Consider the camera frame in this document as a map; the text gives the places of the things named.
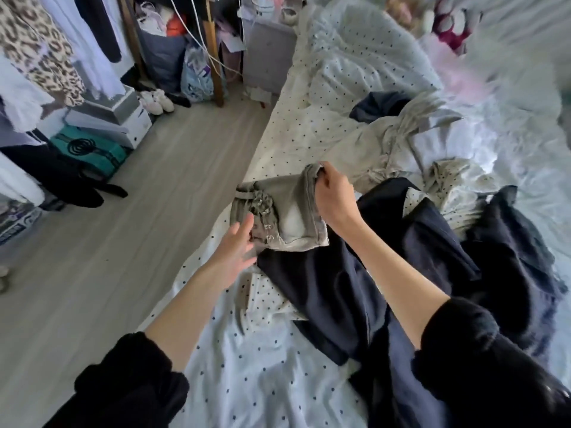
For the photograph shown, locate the person's right hand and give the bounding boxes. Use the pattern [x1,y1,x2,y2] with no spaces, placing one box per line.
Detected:
[314,161,365,237]

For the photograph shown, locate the person's left hand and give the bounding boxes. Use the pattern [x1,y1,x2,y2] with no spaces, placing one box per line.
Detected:
[209,213,260,286]

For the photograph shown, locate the grey denim shorts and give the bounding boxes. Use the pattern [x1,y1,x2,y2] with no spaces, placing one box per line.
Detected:
[230,165,330,253]

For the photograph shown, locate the cream printed pyjama trousers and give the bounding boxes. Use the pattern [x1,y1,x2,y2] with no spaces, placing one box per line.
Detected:
[325,92,465,197]

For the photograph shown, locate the blue denim jeans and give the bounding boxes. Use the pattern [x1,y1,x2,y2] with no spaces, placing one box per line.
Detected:
[350,90,413,124]

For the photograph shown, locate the cream polka dot pants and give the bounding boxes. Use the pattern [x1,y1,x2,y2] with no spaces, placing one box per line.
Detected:
[401,160,501,232]

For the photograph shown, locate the dark navy jeans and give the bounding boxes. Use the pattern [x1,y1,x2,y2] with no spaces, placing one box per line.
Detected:
[459,185,569,357]

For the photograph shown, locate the person's left forearm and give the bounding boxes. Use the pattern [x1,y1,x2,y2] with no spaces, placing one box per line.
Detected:
[45,263,237,428]

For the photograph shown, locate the person's right forearm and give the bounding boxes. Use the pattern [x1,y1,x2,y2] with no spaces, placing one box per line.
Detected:
[339,216,571,428]

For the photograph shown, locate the white dotted bed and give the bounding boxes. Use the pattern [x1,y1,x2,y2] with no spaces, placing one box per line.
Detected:
[134,0,571,428]

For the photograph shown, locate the grey bedside cabinet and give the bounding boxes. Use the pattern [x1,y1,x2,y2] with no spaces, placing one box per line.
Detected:
[241,6,298,95]

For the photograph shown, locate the white shoe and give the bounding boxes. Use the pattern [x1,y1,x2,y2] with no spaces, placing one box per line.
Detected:
[153,89,177,112]
[138,90,164,117]

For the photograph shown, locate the pink pillow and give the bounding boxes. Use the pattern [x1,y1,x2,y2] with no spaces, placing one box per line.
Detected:
[419,33,492,103]

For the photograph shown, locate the teal green box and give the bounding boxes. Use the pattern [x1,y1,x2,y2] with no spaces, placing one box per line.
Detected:
[49,124,133,179]

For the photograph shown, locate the blue patterned bag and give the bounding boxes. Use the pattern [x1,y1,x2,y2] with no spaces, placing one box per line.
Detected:
[181,44,215,103]

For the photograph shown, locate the white cardboard box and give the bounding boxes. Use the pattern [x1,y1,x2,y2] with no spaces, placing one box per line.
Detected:
[64,84,153,150]

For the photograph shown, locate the beige plush toy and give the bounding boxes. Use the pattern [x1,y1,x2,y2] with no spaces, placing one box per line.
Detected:
[384,0,438,36]

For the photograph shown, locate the black hanging trousers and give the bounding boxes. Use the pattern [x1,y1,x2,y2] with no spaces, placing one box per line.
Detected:
[0,142,128,209]

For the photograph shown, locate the dark red fabric item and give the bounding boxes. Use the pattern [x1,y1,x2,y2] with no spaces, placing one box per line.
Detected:
[432,4,483,54]

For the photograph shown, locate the dark blue bin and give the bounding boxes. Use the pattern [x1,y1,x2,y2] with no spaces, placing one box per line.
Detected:
[134,26,189,90]

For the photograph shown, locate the colourful poster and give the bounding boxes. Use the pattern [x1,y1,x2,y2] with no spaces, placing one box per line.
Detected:
[0,199,41,246]

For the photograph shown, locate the white hanging garment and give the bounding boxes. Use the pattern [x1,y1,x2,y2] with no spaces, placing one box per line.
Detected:
[0,53,55,134]
[40,0,126,102]

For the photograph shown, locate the black hanging garment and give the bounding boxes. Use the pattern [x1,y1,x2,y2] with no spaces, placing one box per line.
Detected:
[74,0,123,63]

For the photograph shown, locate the leopard print hanging garment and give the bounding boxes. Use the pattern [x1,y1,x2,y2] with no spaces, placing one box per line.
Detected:
[0,0,86,108]

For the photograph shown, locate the wooden post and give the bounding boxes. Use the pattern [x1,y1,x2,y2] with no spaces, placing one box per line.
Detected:
[198,0,226,108]

